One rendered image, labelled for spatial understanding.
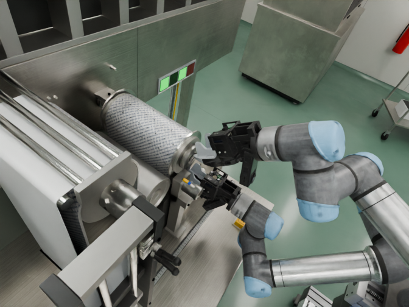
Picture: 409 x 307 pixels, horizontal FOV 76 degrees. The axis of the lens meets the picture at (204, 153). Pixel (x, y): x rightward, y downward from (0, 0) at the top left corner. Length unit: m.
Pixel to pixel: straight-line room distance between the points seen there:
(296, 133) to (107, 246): 0.37
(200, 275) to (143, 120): 0.53
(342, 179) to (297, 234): 1.74
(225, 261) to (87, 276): 0.67
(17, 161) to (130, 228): 0.21
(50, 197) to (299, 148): 0.42
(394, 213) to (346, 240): 1.89
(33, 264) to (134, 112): 0.56
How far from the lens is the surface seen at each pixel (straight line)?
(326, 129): 0.50
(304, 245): 2.28
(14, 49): 0.69
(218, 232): 1.01
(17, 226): 1.01
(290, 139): 0.52
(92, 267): 0.37
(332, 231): 2.48
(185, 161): 0.69
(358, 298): 1.35
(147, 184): 0.68
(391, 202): 0.63
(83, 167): 0.45
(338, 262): 0.83
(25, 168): 0.47
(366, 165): 0.64
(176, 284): 0.92
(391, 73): 5.22
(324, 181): 0.53
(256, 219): 0.80
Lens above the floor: 1.78
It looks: 46 degrees down
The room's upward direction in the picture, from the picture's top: 16 degrees clockwise
